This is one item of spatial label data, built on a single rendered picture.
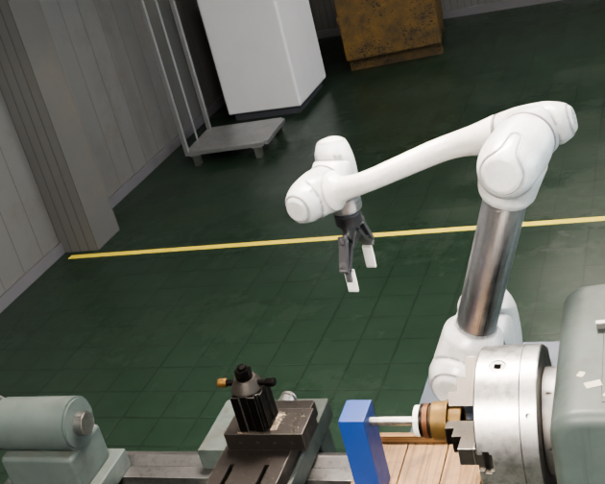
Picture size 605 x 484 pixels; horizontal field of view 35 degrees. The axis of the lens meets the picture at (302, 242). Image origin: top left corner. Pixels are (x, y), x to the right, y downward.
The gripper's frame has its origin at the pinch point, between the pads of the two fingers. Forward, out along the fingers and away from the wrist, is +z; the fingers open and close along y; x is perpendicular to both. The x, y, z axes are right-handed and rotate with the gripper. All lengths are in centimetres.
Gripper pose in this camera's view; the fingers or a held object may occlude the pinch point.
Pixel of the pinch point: (362, 275)
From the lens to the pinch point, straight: 266.1
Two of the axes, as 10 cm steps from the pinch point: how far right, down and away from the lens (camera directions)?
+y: 4.1, -4.7, 7.8
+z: 2.3, 8.8, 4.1
